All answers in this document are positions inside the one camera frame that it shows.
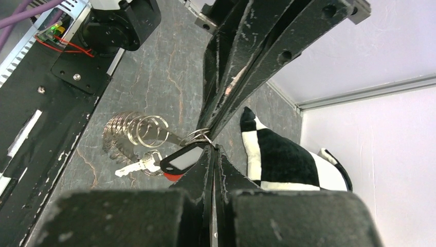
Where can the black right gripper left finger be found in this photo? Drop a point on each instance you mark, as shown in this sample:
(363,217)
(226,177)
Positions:
(180,215)

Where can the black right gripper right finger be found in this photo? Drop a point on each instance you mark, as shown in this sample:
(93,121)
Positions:
(249,216)

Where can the metal key organizer red handle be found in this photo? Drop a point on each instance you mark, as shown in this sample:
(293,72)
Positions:
(128,135)

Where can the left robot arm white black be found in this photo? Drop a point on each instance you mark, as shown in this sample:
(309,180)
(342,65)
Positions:
(127,24)

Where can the black white checkered pillow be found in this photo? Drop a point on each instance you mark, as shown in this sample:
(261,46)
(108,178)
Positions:
(276,163)

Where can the white slotted cable duct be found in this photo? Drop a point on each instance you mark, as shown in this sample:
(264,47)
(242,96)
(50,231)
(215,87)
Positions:
(77,10)

